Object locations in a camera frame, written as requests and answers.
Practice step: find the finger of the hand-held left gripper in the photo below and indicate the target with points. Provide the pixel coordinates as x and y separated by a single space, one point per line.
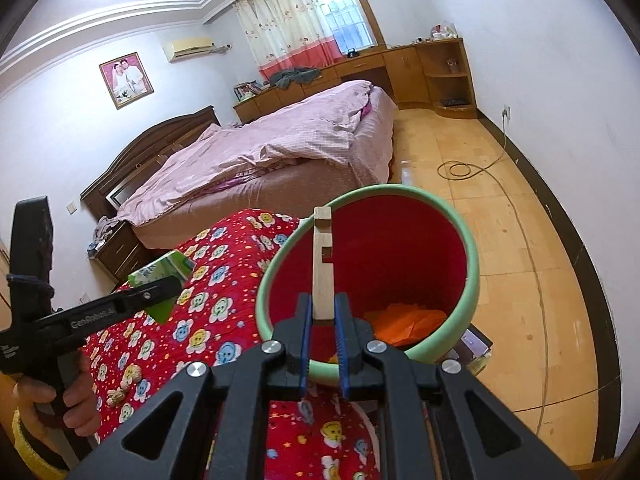
150 295

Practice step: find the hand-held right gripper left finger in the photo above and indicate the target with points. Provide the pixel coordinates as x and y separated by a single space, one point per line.
304 350

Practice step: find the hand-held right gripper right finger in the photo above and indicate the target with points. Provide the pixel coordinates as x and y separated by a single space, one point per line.
342 345

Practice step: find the green carton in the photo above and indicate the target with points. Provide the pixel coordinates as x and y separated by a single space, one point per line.
160 272

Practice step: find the orange plastic bag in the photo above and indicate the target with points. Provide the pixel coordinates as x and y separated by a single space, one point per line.
405 322

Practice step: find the notched wooden block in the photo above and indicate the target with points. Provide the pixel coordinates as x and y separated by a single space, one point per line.
322 270

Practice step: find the red bucket with green rim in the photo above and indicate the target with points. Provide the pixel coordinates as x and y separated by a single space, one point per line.
400 250

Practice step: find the person's left hand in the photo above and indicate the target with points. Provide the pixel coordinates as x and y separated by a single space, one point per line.
82 405

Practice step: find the dark wooden nightstand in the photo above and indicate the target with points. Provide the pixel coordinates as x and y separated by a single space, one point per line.
120 255

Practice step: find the pile of clothes on nightstand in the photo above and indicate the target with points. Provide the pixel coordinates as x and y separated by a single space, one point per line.
104 232

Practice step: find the red smiley flower blanket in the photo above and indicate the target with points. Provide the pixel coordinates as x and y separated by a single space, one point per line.
225 270

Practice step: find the dark wooden headboard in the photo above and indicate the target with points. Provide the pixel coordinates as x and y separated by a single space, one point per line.
145 150

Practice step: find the bed with pink blanket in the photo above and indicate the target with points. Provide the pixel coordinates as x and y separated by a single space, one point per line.
280 190

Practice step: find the framed wedding photo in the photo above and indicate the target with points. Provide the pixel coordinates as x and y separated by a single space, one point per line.
126 80

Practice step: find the dark grey clothes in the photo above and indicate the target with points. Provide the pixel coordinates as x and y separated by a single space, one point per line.
295 77

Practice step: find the long wooden desk cabinet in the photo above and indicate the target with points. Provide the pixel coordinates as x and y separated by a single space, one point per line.
360 72

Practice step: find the wooden corner shelf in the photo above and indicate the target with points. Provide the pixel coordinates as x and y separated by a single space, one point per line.
445 75

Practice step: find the cream and pink curtain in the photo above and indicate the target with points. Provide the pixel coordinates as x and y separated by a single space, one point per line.
285 25

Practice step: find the small containers on shelf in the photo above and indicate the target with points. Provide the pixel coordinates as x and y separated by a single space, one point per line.
444 31

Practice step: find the barred window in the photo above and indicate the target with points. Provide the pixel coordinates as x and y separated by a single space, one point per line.
345 10

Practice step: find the small photo frame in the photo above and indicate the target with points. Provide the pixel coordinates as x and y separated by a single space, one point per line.
247 92

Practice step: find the wall air conditioner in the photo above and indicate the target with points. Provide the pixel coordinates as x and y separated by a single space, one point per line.
187 49

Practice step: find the white single wall socket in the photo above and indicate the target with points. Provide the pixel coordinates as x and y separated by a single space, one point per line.
506 112

